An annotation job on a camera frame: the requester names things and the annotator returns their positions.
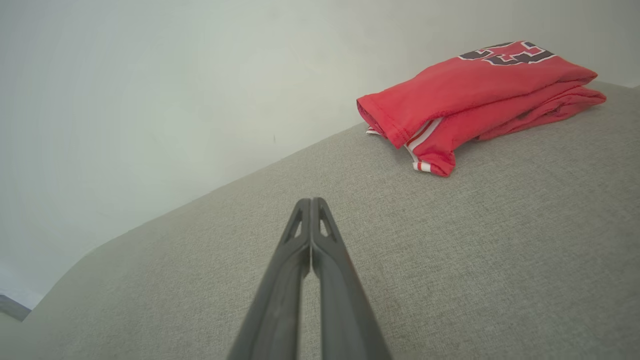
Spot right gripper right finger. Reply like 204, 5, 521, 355
311, 197, 393, 360

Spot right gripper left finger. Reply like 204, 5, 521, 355
227, 198, 313, 360

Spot red shirt with white sleeves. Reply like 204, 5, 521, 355
356, 41, 598, 177

